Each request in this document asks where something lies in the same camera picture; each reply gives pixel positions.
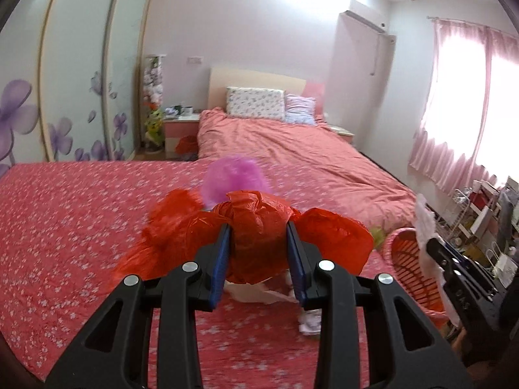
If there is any red plastic bag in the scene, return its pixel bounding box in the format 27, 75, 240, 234
112, 189, 373, 284

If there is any translucent white plastic bag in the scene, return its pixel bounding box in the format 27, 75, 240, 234
412, 192, 464, 327

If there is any magenta plastic bag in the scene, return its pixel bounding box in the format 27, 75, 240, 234
200, 156, 271, 209

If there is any small red trash bin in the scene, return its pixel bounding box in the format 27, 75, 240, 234
175, 135, 199, 162

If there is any crumpled white paper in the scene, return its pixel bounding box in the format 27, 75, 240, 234
224, 270, 322, 336

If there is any yellow green plastic bag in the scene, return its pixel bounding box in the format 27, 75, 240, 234
369, 227, 386, 250

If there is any red laundry basket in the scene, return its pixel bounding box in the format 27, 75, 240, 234
382, 228, 449, 328

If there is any cluttered desk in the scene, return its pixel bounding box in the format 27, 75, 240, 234
436, 177, 518, 287

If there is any bed with salmon duvet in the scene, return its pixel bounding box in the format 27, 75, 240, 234
198, 108, 416, 233

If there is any right nightstand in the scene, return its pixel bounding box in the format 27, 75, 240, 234
330, 125, 355, 144

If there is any pink left nightstand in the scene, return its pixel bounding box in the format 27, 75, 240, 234
163, 113, 200, 159

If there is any pink striped pillow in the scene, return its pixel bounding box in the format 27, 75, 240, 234
284, 93, 316, 125

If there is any hanging plush toy organizer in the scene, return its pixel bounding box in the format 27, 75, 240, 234
142, 54, 164, 153

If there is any pink window curtain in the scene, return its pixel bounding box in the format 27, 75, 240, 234
409, 18, 518, 193

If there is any white floral pillow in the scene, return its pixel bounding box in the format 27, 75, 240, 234
226, 86, 285, 120

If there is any beige wooden headboard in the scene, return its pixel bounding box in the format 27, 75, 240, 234
207, 67, 325, 117

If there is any floral sliding wardrobe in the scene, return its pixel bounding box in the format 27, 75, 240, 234
1, 0, 150, 171

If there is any white air conditioner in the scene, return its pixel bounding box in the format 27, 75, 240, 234
343, 0, 387, 34

